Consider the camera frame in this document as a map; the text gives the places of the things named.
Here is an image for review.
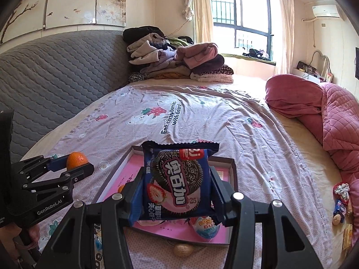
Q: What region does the dark cloth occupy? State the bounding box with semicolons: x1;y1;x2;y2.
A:
243;48;272;61

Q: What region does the small blue snack packet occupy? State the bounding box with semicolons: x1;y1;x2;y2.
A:
333;199;348;216

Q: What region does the white air conditioner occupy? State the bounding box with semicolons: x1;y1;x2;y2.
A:
311;5;340;19

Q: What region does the egg-shaped toy candy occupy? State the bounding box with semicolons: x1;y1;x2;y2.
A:
191;216;221;240

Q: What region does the shallow grey cardboard box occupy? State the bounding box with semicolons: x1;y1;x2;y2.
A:
92;145;239;248

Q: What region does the pink printed bedsheet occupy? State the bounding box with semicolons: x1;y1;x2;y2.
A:
21;74;337;269

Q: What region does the blue cookie packet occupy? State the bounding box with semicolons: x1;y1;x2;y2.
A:
141;139;220;221

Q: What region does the yellow snack packet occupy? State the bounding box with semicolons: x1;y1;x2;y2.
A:
343;223;355;250

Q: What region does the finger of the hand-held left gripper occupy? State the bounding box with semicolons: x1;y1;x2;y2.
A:
22;164;95;192
11;155;69;176

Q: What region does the barred window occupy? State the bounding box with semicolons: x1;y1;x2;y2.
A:
209;0;274;62

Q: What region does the white blue snack packet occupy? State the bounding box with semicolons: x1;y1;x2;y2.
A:
93;223;105;269

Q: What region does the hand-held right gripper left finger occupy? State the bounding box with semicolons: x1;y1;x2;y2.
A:
42;171;145;269

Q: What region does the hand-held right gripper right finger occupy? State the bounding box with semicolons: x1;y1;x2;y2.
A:
209;166;316;269

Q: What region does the green window seat mat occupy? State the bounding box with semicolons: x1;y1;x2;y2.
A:
219;53;277;65

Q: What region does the pile of folded clothes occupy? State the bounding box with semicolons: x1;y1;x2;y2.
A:
123;26;234;84

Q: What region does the brown patterned handbag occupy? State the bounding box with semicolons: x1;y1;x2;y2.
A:
297;61;318;75

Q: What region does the pink quilt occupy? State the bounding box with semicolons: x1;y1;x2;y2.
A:
265;74;359;191

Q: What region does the person's left hand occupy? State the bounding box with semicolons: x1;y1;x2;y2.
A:
0;221;41;261

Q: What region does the cream curtain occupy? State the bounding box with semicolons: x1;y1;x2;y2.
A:
181;0;214;45
273;0;298;75

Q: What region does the grey quilted headboard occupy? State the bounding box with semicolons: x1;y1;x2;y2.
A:
0;29;132;163

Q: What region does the floral painted wall panel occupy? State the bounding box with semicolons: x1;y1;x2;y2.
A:
0;0;127;44

